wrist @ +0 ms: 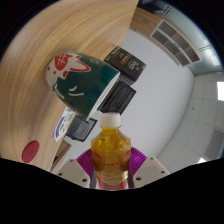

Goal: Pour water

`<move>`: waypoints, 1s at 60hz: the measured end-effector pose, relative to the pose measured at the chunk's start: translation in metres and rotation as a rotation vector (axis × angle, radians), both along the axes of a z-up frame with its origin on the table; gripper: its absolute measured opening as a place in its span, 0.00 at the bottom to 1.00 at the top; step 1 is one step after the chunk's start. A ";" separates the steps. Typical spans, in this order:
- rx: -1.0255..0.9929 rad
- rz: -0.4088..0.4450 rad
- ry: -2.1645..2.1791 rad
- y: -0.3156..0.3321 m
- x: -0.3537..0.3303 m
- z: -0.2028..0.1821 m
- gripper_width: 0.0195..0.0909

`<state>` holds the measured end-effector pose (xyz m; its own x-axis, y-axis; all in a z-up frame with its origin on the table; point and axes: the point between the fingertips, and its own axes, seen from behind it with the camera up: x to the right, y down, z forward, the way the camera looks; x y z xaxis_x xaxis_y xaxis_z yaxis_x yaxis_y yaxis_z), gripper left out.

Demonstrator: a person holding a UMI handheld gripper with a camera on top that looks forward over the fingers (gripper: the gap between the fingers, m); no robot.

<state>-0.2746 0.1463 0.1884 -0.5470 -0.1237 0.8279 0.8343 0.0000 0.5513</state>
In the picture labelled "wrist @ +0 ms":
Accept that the wooden side desk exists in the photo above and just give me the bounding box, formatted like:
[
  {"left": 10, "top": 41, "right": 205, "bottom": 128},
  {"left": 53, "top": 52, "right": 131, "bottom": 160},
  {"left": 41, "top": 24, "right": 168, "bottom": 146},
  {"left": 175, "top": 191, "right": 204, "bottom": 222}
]
[{"left": 49, "top": 138, "right": 73, "bottom": 173}]

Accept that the large square ceiling light panel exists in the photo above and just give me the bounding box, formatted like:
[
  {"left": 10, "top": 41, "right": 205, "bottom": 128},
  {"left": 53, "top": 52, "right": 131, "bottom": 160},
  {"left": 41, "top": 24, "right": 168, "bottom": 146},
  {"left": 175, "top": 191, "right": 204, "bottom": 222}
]
[{"left": 216, "top": 81, "right": 224, "bottom": 101}]

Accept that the ceiling air vent grille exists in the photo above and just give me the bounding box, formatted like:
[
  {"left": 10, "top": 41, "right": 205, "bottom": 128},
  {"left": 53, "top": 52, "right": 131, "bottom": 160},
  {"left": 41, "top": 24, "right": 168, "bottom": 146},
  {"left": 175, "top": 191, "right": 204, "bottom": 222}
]
[{"left": 203, "top": 129, "right": 224, "bottom": 159}]

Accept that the green and purple printed leaflet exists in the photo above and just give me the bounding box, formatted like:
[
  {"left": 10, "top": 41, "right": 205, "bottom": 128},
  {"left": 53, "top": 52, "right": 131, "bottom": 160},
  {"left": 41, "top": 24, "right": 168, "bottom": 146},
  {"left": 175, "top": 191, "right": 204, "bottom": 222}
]
[{"left": 54, "top": 106, "right": 78, "bottom": 144}]

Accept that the flat round red coaster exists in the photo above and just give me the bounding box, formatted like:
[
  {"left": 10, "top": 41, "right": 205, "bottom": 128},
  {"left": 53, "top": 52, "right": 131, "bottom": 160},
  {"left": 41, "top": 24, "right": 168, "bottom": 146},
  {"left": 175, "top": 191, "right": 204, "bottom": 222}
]
[{"left": 21, "top": 140, "right": 41, "bottom": 164}]

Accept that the green and white mug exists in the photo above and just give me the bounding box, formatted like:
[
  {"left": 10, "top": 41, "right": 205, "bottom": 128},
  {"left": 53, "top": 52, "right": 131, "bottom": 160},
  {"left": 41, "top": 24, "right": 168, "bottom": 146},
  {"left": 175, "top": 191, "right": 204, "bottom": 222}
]
[{"left": 45, "top": 51, "right": 121, "bottom": 122}]

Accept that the black ribbed box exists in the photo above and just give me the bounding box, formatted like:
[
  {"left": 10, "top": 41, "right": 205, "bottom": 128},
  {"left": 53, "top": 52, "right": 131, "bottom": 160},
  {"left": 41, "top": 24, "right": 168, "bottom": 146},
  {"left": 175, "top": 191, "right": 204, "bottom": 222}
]
[{"left": 98, "top": 79, "right": 137, "bottom": 115}]

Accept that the wooden glass-door shelf cabinet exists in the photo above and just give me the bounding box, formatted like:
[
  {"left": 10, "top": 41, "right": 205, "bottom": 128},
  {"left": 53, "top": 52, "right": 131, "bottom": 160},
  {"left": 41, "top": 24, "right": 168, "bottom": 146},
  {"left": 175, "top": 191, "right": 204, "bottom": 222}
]
[{"left": 129, "top": 6, "right": 204, "bottom": 68}]

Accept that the amber drink bottle white cap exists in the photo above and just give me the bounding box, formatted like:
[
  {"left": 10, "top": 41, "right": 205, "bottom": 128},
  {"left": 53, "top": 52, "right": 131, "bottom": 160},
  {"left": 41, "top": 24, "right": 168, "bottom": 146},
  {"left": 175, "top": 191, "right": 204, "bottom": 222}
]
[{"left": 90, "top": 112, "right": 133, "bottom": 191}]

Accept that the dark leather sofa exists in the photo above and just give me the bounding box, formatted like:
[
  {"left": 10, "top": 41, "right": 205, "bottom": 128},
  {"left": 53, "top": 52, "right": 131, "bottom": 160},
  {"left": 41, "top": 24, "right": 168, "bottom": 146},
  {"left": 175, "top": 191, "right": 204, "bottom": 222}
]
[{"left": 138, "top": 0, "right": 176, "bottom": 18}]

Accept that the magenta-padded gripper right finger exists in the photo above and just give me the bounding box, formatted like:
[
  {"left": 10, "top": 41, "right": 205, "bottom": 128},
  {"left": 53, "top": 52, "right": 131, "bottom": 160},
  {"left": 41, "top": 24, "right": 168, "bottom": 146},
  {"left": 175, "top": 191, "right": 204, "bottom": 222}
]
[{"left": 126, "top": 146, "right": 171, "bottom": 189}]

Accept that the dark brown printed box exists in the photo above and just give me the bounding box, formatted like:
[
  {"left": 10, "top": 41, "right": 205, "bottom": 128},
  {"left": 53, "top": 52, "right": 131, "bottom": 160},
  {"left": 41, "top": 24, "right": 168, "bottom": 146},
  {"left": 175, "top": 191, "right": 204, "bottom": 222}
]
[{"left": 104, "top": 45, "right": 147, "bottom": 83}]

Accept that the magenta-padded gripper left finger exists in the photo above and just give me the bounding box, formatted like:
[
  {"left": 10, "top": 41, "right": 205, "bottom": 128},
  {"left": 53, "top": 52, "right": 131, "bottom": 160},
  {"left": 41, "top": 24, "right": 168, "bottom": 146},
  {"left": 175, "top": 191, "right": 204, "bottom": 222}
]
[{"left": 54, "top": 148, "right": 98, "bottom": 190}]

